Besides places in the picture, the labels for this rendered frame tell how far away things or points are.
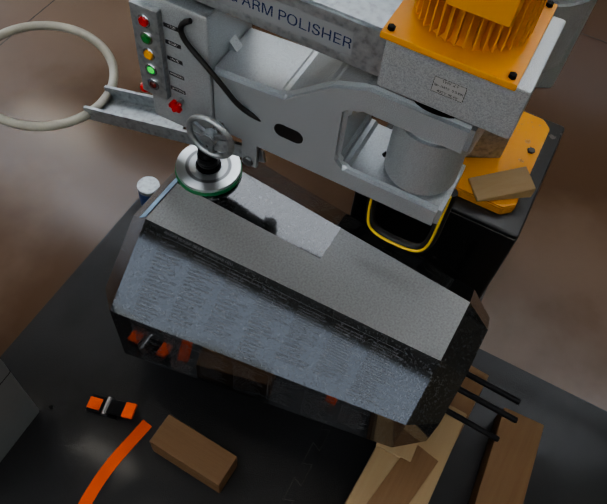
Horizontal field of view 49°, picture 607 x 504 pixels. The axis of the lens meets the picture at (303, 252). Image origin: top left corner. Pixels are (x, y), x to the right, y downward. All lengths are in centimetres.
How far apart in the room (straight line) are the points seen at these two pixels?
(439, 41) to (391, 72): 12
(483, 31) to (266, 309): 107
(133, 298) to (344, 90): 103
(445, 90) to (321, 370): 98
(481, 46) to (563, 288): 206
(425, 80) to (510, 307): 186
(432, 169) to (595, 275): 187
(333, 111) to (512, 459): 158
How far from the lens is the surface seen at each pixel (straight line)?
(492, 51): 135
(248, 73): 172
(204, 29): 166
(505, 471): 267
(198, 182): 218
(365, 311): 198
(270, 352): 206
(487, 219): 238
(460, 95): 140
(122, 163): 338
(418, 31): 138
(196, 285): 210
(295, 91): 165
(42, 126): 232
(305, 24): 148
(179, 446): 253
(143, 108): 229
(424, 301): 204
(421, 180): 165
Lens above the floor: 255
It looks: 57 degrees down
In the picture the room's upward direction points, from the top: 8 degrees clockwise
